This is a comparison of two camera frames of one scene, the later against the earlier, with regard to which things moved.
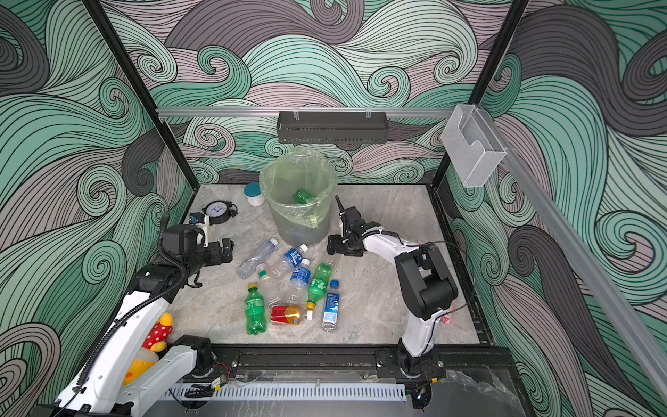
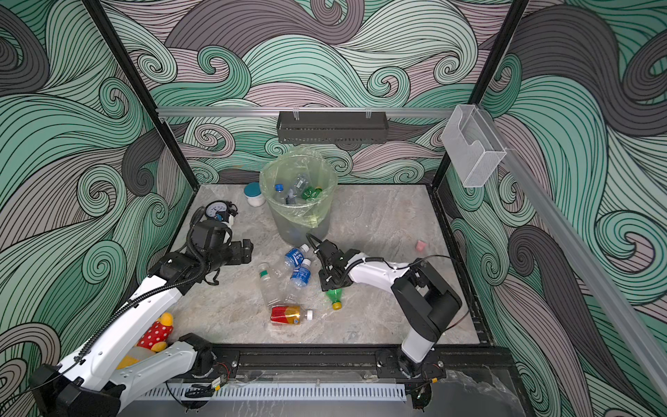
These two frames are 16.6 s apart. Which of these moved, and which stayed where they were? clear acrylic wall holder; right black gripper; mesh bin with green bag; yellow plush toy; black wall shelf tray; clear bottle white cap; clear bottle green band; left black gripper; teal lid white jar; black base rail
Moved: right black gripper; clear bottle white cap; left black gripper
Stayed: clear bottle green band; black base rail; yellow plush toy; teal lid white jar; clear acrylic wall holder; black wall shelf tray; mesh bin with green bag
